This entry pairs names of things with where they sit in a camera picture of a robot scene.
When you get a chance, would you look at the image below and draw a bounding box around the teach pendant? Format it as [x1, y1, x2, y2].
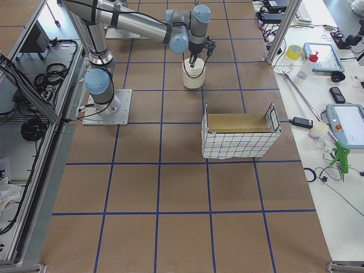
[326, 104, 363, 149]
[303, 42, 345, 72]

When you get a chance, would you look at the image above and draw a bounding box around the white trash can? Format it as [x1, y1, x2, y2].
[182, 58, 205, 89]

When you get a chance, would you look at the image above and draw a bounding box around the paper cup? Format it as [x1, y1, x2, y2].
[308, 122, 329, 139]

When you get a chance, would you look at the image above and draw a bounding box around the wire basket with cardboard box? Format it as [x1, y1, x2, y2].
[201, 103, 282, 160]

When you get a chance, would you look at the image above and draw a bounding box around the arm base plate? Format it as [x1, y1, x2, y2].
[82, 89, 132, 126]
[106, 28, 140, 40]

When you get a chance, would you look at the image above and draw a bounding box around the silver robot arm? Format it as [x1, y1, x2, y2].
[63, 1, 216, 118]

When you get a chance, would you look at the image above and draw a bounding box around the teach pendant near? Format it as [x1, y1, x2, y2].
[326, 104, 363, 149]

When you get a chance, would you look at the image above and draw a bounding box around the teach pendant far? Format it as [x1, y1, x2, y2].
[303, 42, 345, 72]

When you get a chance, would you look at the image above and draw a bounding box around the yellow tape roll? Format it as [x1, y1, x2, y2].
[286, 44, 303, 60]

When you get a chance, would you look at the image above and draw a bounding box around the clear bottle red cap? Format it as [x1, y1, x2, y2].
[304, 51, 319, 76]

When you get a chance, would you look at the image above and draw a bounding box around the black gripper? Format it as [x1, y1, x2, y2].
[188, 39, 216, 68]

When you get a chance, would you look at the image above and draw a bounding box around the black power adapter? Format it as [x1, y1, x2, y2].
[289, 117, 313, 129]

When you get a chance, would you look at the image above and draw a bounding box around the aluminium frame post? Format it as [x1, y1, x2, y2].
[266, 0, 301, 64]

